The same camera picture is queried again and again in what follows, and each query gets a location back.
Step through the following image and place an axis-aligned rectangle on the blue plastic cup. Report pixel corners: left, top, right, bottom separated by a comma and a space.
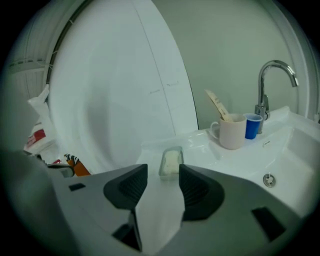
243, 112, 264, 140

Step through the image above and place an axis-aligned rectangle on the pale pink mug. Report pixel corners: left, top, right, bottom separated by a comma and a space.
209, 113, 248, 151

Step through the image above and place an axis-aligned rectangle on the chrome faucet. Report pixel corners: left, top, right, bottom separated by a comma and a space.
254, 59, 300, 135

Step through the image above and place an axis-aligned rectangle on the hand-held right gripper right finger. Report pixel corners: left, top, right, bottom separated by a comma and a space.
159, 163, 304, 256

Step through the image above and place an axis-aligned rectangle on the white sink basin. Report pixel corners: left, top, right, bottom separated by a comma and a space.
136, 106, 320, 253

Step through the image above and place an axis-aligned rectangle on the clear soap dish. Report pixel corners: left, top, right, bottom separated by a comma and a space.
158, 145, 185, 182

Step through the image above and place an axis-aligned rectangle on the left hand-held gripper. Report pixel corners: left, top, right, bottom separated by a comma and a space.
46, 152, 92, 179

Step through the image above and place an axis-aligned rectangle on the metal sink drain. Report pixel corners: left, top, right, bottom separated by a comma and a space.
262, 172, 278, 188

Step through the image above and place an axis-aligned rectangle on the beige tube in mug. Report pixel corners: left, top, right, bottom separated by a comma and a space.
204, 89, 234, 123

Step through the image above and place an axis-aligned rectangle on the white plastic bag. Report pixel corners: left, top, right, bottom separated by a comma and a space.
23, 84, 62, 163

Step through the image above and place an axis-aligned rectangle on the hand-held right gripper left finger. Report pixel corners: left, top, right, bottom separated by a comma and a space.
50, 163, 149, 256

